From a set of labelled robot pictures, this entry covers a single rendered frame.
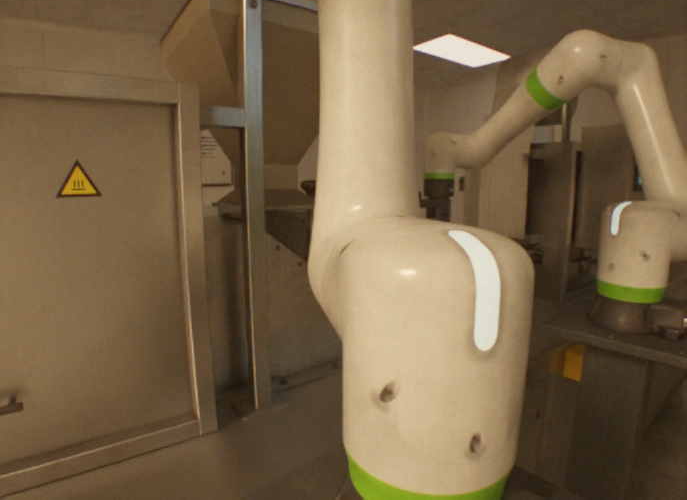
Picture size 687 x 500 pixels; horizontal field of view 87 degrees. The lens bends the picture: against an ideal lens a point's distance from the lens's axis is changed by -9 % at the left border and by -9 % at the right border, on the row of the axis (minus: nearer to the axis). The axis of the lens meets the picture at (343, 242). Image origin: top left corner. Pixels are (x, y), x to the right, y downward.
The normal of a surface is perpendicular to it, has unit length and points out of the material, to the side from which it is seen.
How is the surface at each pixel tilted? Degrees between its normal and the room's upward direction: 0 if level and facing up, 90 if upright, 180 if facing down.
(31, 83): 90
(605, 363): 90
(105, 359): 90
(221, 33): 114
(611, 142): 90
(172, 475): 0
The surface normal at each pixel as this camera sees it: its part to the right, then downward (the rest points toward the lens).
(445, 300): -0.14, 0.13
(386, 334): -0.63, 0.10
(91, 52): 0.58, 0.12
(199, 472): 0.00, -0.99
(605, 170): -0.81, 0.08
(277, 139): 0.53, 0.51
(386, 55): 0.36, 0.14
